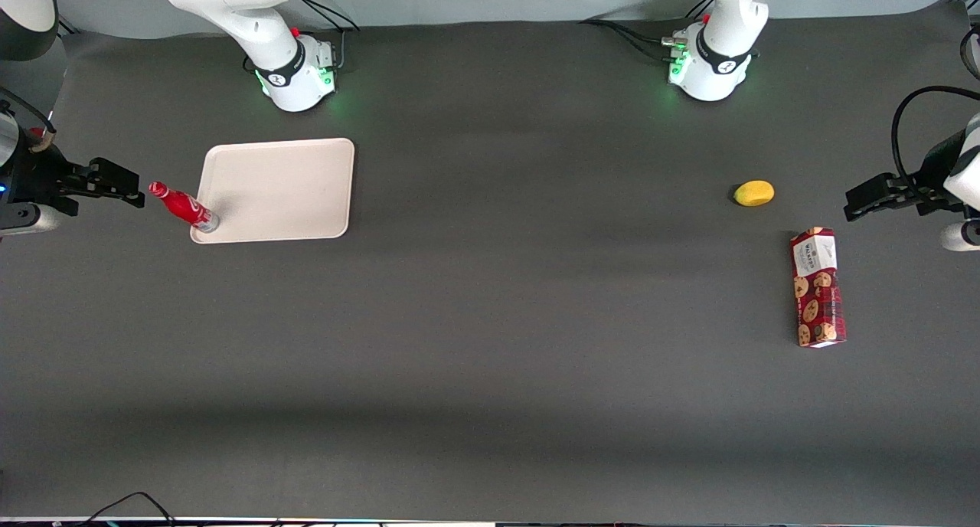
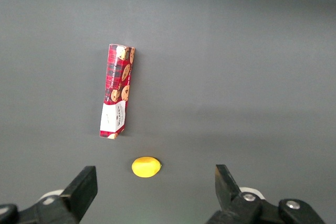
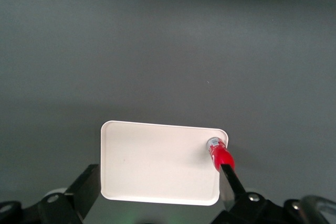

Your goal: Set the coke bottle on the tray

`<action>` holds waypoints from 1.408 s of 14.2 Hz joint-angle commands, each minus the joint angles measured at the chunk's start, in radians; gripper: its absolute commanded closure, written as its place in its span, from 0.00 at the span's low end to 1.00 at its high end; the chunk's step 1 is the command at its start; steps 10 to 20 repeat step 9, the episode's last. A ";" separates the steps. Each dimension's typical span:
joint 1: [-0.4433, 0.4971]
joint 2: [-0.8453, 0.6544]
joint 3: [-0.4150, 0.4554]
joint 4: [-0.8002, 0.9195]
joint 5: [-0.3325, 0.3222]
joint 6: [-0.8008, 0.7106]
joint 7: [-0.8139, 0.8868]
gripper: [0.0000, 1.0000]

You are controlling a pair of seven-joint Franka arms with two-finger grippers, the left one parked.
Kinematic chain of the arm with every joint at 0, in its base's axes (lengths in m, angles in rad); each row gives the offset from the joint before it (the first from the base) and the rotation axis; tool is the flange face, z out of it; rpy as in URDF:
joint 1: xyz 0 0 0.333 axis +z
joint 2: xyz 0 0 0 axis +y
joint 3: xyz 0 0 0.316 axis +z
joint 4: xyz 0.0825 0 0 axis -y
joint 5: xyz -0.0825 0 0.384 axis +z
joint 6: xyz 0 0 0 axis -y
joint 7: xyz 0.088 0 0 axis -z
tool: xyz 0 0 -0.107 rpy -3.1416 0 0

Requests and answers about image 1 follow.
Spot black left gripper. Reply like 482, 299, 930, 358
844, 129, 967, 222

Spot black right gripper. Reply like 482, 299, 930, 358
8, 148, 145, 215

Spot red coke bottle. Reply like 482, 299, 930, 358
149, 181, 221, 234

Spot beige plastic tray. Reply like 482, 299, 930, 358
190, 137, 356, 245

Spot red cookie box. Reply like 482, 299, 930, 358
790, 227, 848, 349

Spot yellow lemon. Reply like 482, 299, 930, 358
733, 180, 776, 207

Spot dark grey table mat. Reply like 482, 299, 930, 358
0, 5, 980, 522

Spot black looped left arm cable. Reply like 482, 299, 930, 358
890, 86, 980, 192

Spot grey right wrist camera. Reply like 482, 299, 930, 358
0, 204, 60, 238

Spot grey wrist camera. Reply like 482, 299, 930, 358
0, 204, 60, 238
940, 221, 980, 252

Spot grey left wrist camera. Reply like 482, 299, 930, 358
940, 221, 980, 252

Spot black right arm wrist cable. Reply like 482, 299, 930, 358
0, 87, 56, 152

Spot black cable at mat side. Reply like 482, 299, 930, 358
960, 25, 980, 82

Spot black left arm base cables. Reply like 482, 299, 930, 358
578, 0, 717, 62

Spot black cable at table edge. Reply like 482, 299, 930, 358
77, 492, 178, 527

